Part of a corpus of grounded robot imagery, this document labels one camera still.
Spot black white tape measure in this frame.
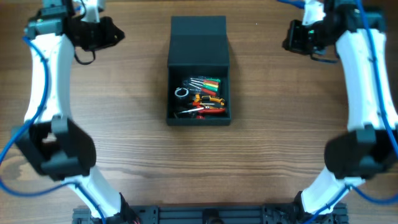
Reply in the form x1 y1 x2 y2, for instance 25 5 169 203
174 87 190 100

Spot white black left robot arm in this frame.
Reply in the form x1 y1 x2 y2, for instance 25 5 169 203
10 1 140 223

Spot dark green box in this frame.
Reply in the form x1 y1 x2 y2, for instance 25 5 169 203
166 16 231 126

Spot orange black pliers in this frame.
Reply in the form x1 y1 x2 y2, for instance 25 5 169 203
192 94 226 106

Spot clear case coloured screwdrivers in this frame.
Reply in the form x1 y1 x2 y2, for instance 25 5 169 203
182 77 221 96

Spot red handled cutters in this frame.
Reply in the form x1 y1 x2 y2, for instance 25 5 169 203
193 103 226 119

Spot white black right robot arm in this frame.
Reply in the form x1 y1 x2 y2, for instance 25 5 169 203
282 0 397 223

